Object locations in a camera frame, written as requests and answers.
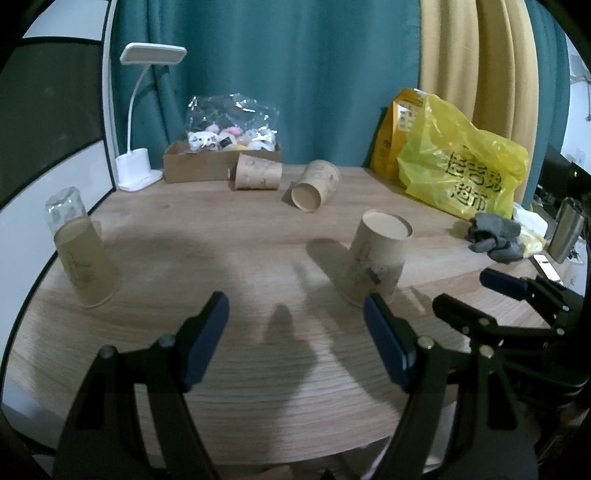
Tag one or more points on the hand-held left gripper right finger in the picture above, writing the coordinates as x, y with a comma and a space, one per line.
385, 344

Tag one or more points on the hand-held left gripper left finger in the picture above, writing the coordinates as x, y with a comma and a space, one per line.
205, 341

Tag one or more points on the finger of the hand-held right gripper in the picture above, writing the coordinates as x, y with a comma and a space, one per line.
455, 311
503, 282

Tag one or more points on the brown printed paper cup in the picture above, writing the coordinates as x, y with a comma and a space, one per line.
85, 267
318, 182
258, 173
376, 263

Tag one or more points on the clear plastic cup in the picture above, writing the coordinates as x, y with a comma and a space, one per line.
64, 207

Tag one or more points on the grey glove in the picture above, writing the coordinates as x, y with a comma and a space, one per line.
491, 228
508, 253

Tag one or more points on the smartphone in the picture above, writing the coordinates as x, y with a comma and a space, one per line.
547, 266

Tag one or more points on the yellow cloth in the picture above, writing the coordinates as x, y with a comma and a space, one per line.
533, 242

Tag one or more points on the white tissue pack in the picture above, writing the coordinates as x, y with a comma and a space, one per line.
531, 219

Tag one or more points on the steel tumbler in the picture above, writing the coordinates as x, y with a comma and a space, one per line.
565, 230

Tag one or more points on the dark monitor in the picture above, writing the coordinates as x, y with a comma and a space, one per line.
561, 168

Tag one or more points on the yellow plastic bag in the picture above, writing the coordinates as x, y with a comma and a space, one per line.
461, 157

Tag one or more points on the brown cardboard box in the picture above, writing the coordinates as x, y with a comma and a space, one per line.
194, 167

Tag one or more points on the orange paper package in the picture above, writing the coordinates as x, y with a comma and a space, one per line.
390, 143

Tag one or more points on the white desk lamp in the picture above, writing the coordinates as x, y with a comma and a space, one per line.
136, 170

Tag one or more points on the beige curtain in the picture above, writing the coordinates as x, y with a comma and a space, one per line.
480, 69

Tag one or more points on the clear plastic bag of toys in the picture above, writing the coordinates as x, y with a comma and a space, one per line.
221, 124

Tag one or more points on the white and black reflector panel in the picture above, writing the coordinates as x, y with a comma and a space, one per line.
51, 115

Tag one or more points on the teal curtain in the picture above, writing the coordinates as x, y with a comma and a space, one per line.
300, 78

